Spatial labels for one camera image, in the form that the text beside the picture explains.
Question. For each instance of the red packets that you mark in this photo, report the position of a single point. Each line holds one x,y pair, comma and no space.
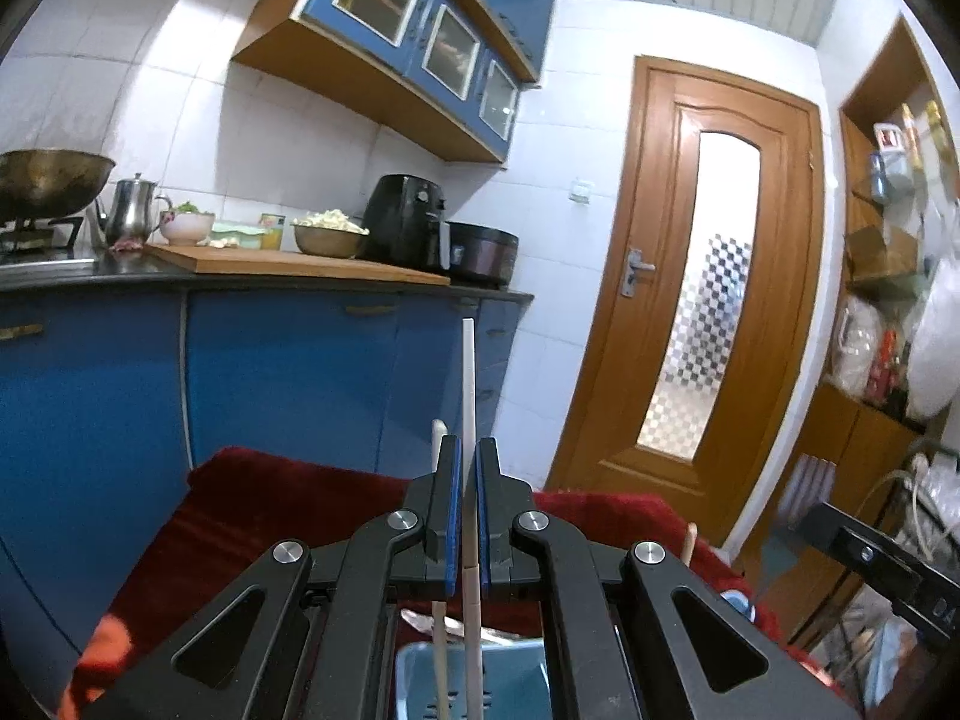
885,371

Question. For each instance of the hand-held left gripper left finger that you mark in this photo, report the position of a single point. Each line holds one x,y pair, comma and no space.
452,525

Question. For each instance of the metal bowl of food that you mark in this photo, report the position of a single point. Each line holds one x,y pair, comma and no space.
330,240

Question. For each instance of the green lidded container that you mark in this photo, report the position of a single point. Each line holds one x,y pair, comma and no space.
236,234

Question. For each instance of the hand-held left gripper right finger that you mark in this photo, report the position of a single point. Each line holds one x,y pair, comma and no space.
481,525

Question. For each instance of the red floral blanket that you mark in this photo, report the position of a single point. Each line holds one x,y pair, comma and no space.
262,510

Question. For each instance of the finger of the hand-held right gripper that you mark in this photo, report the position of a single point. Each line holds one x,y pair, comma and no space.
862,553

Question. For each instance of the wooden door with glass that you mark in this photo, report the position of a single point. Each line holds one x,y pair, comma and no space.
637,390

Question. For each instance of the black rice cooker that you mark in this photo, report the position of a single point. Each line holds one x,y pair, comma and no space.
484,251

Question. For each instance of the white plastic bag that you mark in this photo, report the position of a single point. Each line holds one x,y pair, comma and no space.
937,330

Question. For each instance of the dark metal wok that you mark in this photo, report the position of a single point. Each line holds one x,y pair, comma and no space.
45,180

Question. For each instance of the yellow jar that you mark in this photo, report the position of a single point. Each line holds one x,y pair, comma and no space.
272,232

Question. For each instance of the cardboard box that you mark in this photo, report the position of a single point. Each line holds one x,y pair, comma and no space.
881,251

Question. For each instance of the blue base cabinet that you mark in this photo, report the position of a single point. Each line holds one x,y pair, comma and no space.
262,367

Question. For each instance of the white floral bowl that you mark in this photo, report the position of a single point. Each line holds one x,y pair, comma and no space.
187,226

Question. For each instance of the light blue utensil box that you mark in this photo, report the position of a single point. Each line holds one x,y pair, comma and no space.
510,682

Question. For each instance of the wooden spoon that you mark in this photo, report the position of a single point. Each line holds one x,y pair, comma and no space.
690,540

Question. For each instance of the wooden shelf unit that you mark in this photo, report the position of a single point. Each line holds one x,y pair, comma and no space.
847,435

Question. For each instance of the steel kettle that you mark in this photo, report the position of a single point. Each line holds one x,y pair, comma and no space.
131,210

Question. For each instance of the white wall switch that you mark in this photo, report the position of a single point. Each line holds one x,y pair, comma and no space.
579,190

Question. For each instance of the clear bag of goods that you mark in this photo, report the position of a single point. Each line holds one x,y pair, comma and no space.
853,349

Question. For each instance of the long white chopstick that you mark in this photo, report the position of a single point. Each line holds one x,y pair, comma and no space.
469,390

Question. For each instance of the wooden cutting board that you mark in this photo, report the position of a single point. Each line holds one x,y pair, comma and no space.
300,266

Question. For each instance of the blue wall cabinet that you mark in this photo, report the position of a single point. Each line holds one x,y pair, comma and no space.
420,45

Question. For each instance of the black air fryer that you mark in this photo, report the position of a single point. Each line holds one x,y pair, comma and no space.
401,217

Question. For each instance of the gas stove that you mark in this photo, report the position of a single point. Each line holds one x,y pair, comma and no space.
37,236

